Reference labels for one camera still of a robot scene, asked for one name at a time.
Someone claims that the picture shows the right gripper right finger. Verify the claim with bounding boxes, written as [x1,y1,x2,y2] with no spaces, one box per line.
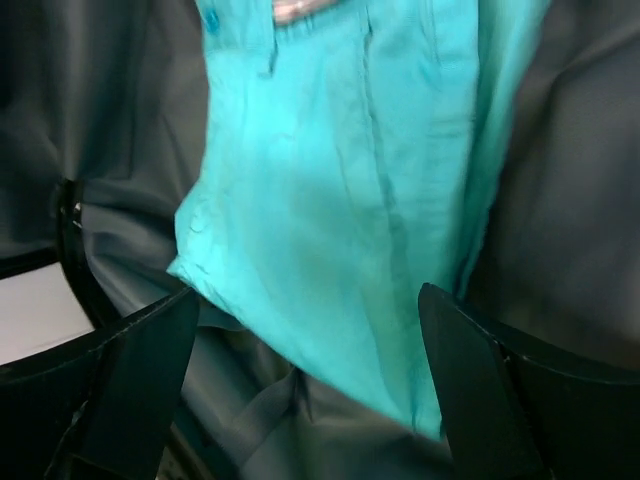
[418,284,639,479]

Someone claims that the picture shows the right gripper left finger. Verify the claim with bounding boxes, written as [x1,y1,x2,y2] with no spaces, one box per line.
[1,289,198,479]

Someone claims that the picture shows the pink teal kids suitcase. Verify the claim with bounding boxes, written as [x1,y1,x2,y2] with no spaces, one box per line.
[1,1,639,479]

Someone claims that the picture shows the turquoise shorts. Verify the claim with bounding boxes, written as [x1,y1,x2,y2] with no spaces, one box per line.
[169,1,548,438]

